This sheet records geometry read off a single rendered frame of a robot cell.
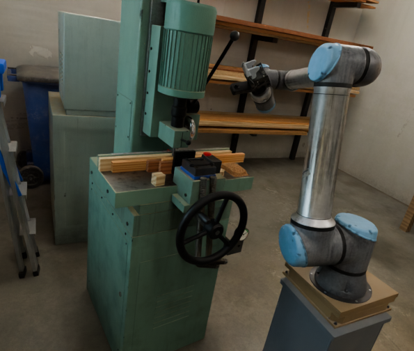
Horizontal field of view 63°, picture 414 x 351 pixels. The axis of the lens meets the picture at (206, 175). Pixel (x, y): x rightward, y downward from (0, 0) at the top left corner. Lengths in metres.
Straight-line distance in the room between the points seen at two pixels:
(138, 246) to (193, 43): 0.74
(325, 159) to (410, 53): 3.50
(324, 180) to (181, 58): 0.62
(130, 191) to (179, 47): 0.51
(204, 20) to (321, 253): 0.86
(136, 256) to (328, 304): 0.71
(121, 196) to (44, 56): 2.48
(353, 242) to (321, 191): 0.23
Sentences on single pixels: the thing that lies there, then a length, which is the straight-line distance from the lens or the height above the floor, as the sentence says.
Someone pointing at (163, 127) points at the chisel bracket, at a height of 1.06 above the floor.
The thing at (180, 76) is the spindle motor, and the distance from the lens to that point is 1.21.
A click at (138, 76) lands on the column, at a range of 1.41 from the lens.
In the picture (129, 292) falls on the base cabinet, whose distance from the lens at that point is 1.41.
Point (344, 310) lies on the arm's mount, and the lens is 1.33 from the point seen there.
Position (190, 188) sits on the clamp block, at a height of 0.93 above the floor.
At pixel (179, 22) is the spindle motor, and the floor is 1.44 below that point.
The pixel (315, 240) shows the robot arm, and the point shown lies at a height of 0.85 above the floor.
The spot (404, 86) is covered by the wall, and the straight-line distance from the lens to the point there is 4.51.
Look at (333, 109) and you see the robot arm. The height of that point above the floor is 1.27.
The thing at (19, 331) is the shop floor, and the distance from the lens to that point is 1.96.
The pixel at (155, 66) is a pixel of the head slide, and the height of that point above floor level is 1.28.
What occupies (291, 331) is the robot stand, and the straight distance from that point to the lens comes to 1.53.
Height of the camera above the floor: 1.42
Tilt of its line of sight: 22 degrees down
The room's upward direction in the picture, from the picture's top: 10 degrees clockwise
